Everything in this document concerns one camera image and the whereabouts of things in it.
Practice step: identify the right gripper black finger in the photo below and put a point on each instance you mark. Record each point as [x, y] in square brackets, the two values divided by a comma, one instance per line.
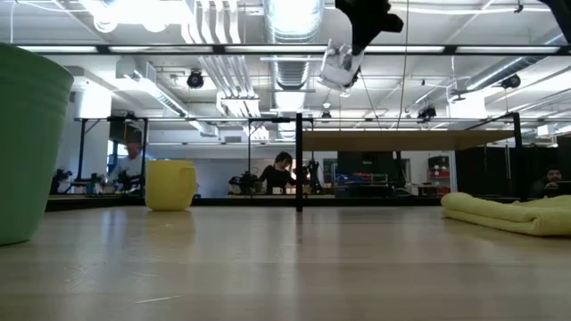
[360, 39]

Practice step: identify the wooden shelf board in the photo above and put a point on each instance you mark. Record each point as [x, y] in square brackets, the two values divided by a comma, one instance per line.
[401, 140]

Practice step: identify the person in background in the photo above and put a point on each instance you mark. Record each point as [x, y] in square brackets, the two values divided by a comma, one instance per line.
[546, 183]
[129, 167]
[277, 176]

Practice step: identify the large green plastic cup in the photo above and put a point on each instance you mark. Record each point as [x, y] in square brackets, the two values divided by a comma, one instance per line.
[31, 147]

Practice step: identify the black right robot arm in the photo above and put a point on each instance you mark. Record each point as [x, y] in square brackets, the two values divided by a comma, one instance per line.
[563, 10]

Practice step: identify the silver ventilation duct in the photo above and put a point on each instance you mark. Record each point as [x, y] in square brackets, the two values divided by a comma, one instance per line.
[292, 40]

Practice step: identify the black ceiling camera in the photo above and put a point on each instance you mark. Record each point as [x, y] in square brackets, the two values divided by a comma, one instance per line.
[511, 81]
[427, 112]
[195, 79]

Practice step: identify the folded yellow-green towel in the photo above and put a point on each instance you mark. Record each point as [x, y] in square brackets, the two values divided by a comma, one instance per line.
[504, 214]

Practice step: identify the black overhead frame bar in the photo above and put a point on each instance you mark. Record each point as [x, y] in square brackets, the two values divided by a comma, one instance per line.
[178, 49]

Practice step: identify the small clear plastic cup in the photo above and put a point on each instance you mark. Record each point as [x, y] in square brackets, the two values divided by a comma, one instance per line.
[337, 67]

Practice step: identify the rack with red bins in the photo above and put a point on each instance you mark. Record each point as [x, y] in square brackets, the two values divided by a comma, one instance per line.
[439, 176]

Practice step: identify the yellow mug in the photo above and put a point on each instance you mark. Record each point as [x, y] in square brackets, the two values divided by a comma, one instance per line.
[169, 185]

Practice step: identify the black background robot arm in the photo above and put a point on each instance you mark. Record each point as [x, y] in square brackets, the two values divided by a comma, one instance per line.
[60, 178]
[244, 182]

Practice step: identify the black shelf post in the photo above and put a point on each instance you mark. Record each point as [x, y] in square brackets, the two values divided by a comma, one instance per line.
[299, 165]
[517, 151]

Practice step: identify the black room partition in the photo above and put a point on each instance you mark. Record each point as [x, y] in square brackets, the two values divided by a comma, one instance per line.
[490, 171]

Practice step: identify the black table edge rail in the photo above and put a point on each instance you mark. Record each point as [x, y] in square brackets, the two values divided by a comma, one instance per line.
[245, 201]

